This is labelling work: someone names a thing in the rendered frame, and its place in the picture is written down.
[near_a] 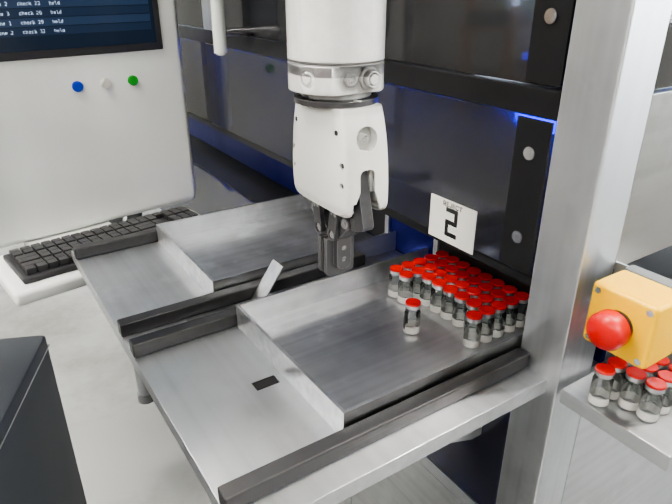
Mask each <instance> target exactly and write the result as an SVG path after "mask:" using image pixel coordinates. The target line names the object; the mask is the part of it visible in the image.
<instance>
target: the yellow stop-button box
mask: <svg viewBox="0 0 672 504"><path fill-rule="evenodd" d="M604 309H611V310H615V311H617V312H619V313H620V314H621V315H623V316H624V317H625V319H626V320H627V322H628V323H629V326H630V329H631V337H630V340H629V342H628V343H627V344H626V345H624V346H623V347H621V348H619V349H617V350H615V351H608V352H610V353H612V354H614V355H616V356H617V357H619V358H621V359H623V360H625V361H627V362H629V363H630V364H632V365H634V366H636V367H638V368H640V369H646V368H648V367H649V366H651V365H653V364H654V363H656V362H658V361H660V360H661V359H663V358H665V357H667V356H668V355H670V354H671V353H672V280H671V279H669V278H666V277H664V276H661V275H659V274H656V273H654V272H651V271H649V270H646V269H643V268H641V267H638V266H636V265H631V266H629V267H626V268H625V269H624V270H622V271H619V272H617V273H614V274H612V275H610V276H607V277H605V278H603V279H600V280H598V281H596V282H595V283H594V286H593V291H592V296H591V301H590V305H589V310H588V315H587V319H586V324H585V329H584V334H583V337H584V338H585V339H586V340H588V341H589V342H591V341H590V339H589V338H588V335H587V332H586V325H587V321H588V319H589V318H590V316H591V315H593V314H595V313H597V312H599V311H601V310H604ZM591 343H592V342H591Z"/></svg>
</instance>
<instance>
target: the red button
mask: <svg viewBox="0 0 672 504"><path fill-rule="evenodd" d="M586 332H587V335H588V338H589V339H590V341H591V342H592V343H593V344H594V345H595V346H596V347H598V348H600V349H602V350H606V351H615V350H617V349H619V348H621V347H623V346H624V345H626V344H627V343H628V342H629V340H630V337H631V329H630V326H629V323H628V322H627V320H626V319H625V317H624V316H623V315H621V314H620V313H619V312H617V311H615V310H611V309H604V310H601V311H599V312H597V313H595V314H593V315H591V316H590V318H589V319H588V321H587V325H586Z"/></svg>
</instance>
